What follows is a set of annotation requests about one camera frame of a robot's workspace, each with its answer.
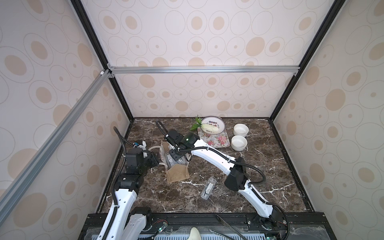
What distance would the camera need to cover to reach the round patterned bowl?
3.66 ft

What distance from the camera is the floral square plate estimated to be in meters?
1.06

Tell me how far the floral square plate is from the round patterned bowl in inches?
0.5
